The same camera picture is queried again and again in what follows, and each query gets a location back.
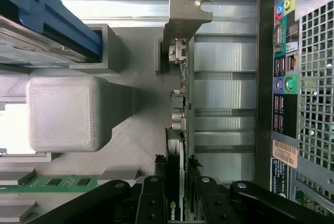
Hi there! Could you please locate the hard disk in blue caddy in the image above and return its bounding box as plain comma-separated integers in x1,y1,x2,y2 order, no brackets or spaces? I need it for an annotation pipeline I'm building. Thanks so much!
0,0,102,67

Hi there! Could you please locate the grey printed parts rack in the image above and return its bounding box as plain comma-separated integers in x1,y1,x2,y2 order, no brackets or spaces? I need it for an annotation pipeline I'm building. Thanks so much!
0,22,196,223

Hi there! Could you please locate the green RAM stick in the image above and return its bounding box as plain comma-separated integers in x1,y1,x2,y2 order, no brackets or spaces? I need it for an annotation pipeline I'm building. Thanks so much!
19,176,104,187

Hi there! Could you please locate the open black PC case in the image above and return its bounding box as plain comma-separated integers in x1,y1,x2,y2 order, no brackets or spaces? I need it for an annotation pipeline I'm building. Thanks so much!
254,0,334,209

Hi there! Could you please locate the silver CPU chip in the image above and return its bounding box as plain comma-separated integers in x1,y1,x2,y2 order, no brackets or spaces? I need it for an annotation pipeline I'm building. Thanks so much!
0,103,30,155

